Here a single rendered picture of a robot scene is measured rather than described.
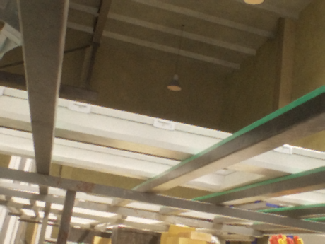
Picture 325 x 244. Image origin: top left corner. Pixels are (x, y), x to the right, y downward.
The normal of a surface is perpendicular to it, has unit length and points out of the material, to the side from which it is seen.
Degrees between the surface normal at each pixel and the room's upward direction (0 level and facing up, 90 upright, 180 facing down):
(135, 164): 90
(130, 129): 90
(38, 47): 180
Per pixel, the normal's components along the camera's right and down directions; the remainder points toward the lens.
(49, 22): -0.14, 0.95
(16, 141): 0.23, -0.23
